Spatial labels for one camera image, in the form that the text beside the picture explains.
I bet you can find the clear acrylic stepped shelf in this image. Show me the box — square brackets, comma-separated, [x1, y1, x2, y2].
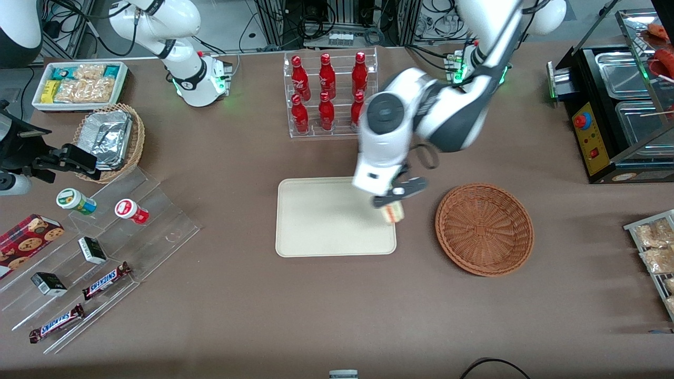
[0, 167, 201, 355]

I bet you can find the clear rice cracker bag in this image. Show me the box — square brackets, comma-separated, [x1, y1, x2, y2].
[53, 77, 115, 104]
[74, 64, 106, 81]

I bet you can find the light wicker basket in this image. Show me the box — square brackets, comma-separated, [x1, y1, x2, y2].
[73, 103, 146, 184]

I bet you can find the snickers chocolate bar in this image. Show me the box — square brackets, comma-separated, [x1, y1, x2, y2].
[29, 304, 86, 344]
[82, 262, 132, 301]

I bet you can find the aluminium frame post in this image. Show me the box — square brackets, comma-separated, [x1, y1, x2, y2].
[397, 0, 423, 48]
[267, 0, 288, 49]

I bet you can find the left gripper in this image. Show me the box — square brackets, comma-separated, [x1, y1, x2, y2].
[351, 148, 429, 210]

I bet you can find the steel food pan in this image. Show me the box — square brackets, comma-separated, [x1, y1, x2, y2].
[614, 99, 674, 148]
[595, 51, 657, 86]

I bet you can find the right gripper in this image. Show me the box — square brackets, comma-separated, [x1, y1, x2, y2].
[0, 108, 101, 196]

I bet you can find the green lid snack cup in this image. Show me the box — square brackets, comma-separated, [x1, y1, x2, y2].
[56, 188, 97, 216]

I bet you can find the cream rectangular tray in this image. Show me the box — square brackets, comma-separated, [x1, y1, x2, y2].
[275, 176, 397, 258]

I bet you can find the black hot food case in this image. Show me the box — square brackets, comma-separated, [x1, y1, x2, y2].
[547, 8, 674, 185]

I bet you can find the clear acrylic bottle rack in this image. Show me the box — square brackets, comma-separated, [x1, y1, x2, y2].
[283, 47, 379, 138]

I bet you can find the stack of foil trays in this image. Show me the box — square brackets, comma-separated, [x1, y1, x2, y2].
[79, 110, 133, 171]

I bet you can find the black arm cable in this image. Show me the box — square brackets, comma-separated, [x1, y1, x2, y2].
[413, 141, 441, 171]

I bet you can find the red lid snack cup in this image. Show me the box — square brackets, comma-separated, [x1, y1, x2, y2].
[114, 198, 150, 225]

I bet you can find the small black box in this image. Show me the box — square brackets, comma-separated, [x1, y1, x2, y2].
[31, 272, 68, 296]
[78, 237, 108, 265]

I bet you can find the red sausage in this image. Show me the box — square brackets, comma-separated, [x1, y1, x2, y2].
[653, 46, 674, 81]

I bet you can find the red cookie box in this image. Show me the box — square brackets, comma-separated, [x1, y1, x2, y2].
[0, 214, 65, 280]

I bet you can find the round brown wicker basket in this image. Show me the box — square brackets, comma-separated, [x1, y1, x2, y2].
[435, 183, 534, 277]

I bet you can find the white plastic snack bin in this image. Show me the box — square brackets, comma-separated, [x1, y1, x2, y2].
[32, 61, 130, 113]

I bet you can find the black table cable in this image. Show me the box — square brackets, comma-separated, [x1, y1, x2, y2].
[459, 357, 531, 379]

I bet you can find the triangular sandwich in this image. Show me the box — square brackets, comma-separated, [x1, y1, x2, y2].
[382, 203, 407, 226]

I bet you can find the red soda bottle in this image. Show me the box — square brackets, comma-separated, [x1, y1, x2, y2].
[291, 95, 310, 134]
[291, 56, 311, 102]
[351, 52, 369, 98]
[350, 92, 366, 131]
[318, 92, 335, 132]
[319, 53, 336, 101]

